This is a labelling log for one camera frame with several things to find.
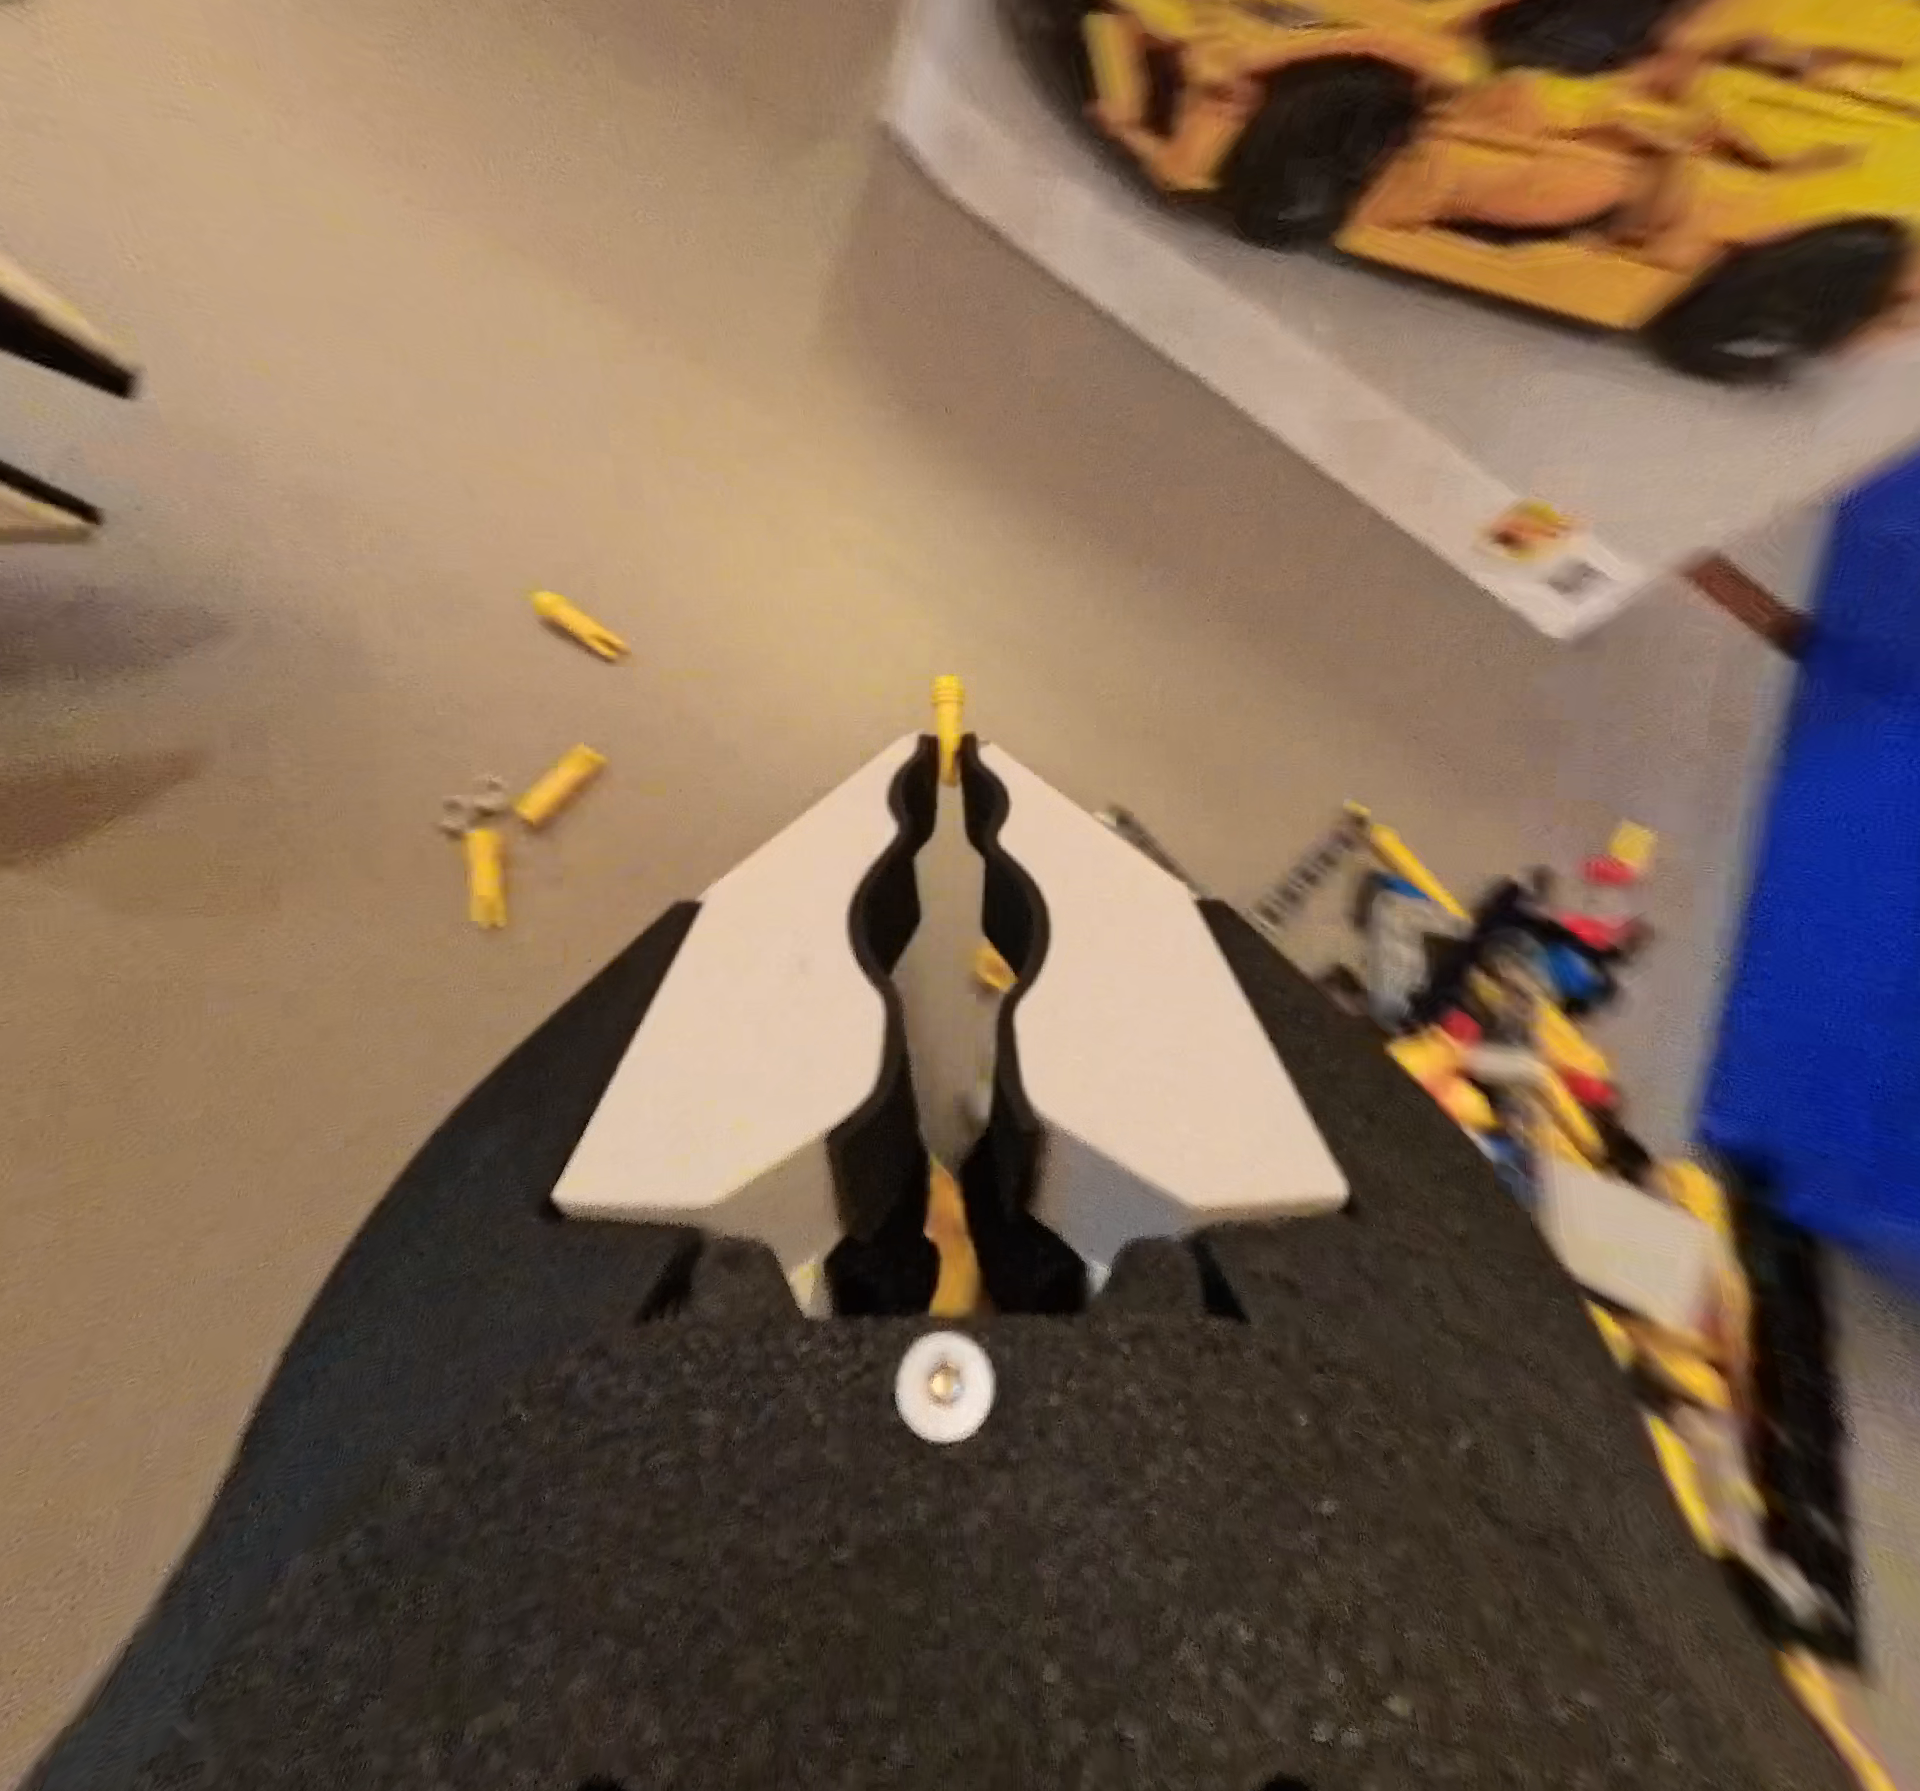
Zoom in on grey desk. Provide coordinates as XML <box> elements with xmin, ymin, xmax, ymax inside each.
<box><xmin>0</xmin><ymin>0</ymin><xmax>1920</xmax><ymax>1748</ymax></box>

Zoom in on white instruction booklet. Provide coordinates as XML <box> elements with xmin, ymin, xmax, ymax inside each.
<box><xmin>886</xmin><ymin>0</ymin><xmax>1920</xmax><ymax>642</ymax></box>

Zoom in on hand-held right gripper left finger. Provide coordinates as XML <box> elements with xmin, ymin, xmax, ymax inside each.
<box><xmin>552</xmin><ymin>736</ymin><xmax>943</xmax><ymax>1312</ymax></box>

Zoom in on pile of toy bricks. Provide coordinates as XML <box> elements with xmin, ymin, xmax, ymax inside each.
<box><xmin>922</xmin><ymin>800</ymin><xmax>1876</xmax><ymax>1791</ymax></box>

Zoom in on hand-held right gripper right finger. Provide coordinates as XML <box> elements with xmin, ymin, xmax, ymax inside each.
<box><xmin>960</xmin><ymin>741</ymin><xmax>1354</xmax><ymax>1310</ymax></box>

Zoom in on blue storage bin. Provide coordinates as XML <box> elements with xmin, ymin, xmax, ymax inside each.
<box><xmin>1695</xmin><ymin>456</ymin><xmax>1920</xmax><ymax>1253</ymax></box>

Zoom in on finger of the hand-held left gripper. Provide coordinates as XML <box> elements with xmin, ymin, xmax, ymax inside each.
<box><xmin>0</xmin><ymin>255</ymin><xmax>137</xmax><ymax>401</ymax></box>
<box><xmin>0</xmin><ymin>456</ymin><xmax>107</xmax><ymax>543</ymax></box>

